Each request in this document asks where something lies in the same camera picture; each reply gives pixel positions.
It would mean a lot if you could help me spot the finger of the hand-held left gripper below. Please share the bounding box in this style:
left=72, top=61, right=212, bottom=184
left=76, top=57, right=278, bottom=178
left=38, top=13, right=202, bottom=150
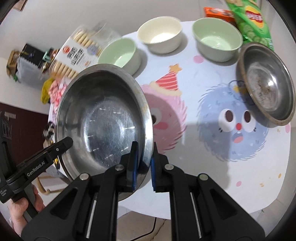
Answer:
left=5, top=137, right=74, bottom=193

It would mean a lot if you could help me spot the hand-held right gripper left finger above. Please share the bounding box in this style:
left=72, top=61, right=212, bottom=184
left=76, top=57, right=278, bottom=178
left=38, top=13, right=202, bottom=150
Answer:
left=21, top=141, right=140, bottom=241

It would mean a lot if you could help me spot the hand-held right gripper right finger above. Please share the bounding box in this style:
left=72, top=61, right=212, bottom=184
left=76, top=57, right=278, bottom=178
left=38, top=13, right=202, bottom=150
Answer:
left=151, top=142, right=266, bottom=241

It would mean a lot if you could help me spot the deep stainless steel bowl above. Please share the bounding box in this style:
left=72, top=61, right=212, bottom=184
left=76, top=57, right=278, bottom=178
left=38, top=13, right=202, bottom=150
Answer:
left=54, top=64, right=155, bottom=201

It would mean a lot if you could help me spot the light green ceramic bowl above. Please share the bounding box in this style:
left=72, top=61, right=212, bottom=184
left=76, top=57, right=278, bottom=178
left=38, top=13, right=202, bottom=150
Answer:
left=192, top=17, right=244, bottom=62
left=97, top=38, right=141, bottom=77

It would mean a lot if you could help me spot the cream ceramic bowl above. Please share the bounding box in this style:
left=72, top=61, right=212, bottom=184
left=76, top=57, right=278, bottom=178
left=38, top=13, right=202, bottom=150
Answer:
left=137, top=16, right=183, bottom=54

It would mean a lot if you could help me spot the shallow stainless steel plate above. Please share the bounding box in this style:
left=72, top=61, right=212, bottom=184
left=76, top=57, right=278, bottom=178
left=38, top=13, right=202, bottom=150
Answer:
left=236, top=42, right=296, bottom=127

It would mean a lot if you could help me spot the person's left hand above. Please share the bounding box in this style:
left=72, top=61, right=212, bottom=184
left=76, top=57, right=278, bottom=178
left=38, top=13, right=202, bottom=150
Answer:
left=9, top=185, right=45, bottom=235

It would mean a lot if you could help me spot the black wristwatch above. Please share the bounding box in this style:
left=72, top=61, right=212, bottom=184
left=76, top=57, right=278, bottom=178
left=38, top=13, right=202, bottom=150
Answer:
left=43, top=123, right=56, bottom=145

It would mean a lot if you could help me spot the dark brown cabinet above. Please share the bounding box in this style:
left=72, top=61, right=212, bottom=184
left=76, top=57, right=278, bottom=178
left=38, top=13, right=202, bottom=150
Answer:
left=0, top=102, right=50, bottom=144

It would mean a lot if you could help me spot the tan wooden chair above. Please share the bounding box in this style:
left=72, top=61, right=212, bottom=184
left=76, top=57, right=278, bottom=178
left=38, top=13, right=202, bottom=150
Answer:
left=35, top=174, right=70, bottom=194

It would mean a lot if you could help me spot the cartoon monster tablecloth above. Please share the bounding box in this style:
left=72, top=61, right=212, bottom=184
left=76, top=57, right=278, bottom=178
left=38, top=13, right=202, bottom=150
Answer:
left=47, top=20, right=292, bottom=219

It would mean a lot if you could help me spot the pink snack packet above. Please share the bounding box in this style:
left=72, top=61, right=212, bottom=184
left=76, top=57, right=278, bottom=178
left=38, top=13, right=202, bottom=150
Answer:
left=50, top=77, right=70, bottom=114

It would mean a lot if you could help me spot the yellow packet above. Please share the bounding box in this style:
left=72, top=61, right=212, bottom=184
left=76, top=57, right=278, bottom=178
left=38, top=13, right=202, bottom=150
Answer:
left=41, top=77, right=55, bottom=105

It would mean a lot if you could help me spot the brown cardboard box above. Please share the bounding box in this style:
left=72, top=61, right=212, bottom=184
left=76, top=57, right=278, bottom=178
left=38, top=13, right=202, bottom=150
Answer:
left=6, top=50, right=22, bottom=78

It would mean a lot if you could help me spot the clear plastic biscuit box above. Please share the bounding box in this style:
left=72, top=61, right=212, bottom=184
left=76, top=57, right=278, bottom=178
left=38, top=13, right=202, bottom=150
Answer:
left=48, top=21, right=122, bottom=79

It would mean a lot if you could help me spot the black box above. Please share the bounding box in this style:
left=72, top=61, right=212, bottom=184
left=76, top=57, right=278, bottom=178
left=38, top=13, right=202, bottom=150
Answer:
left=20, top=43, right=55, bottom=70

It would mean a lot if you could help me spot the orange cardboard box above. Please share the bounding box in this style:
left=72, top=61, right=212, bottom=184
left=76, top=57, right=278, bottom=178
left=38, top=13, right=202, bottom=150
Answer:
left=203, top=7, right=236, bottom=24

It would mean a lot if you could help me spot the green chip bag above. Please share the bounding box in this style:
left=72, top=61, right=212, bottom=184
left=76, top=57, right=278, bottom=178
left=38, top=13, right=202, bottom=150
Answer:
left=225, top=0, right=274, bottom=51

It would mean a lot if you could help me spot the black cable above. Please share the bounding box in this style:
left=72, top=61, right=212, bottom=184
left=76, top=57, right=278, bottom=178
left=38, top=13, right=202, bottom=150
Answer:
left=129, top=217, right=158, bottom=241

